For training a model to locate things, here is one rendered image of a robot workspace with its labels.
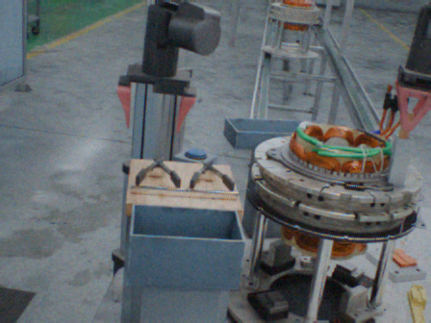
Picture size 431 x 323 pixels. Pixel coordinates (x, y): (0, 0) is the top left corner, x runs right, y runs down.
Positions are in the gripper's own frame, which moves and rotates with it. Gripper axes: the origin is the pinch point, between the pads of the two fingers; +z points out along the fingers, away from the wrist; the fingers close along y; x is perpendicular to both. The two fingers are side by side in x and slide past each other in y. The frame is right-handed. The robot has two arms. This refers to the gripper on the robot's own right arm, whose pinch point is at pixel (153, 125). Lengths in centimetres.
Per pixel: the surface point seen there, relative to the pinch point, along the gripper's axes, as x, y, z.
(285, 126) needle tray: 44, 34, 12
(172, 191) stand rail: -6.6, 4.2, 9.0
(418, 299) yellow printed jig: 6, 60, 35
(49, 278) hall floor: 132, -35, 122
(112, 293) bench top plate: 6.2, -4.5, 39.0
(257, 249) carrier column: 9.0, 24.0, 27.7
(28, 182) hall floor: 235, -64, 126
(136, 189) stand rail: -6.6, -1.8, 9.2
